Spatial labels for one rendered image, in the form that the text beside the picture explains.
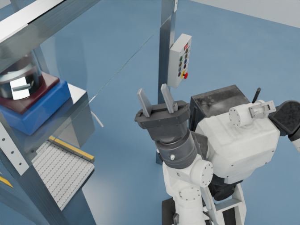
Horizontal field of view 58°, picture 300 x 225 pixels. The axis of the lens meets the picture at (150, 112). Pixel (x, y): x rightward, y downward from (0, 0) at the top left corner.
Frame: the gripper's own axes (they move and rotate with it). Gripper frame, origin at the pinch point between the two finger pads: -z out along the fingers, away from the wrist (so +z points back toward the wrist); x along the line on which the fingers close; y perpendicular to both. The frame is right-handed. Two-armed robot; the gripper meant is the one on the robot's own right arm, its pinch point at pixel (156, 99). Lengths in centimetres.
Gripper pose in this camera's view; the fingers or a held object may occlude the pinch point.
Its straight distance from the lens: 58.1
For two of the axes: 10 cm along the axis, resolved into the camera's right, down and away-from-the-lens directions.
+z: 3.5, 7.5, 5.6
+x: 9.1, -1.5, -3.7
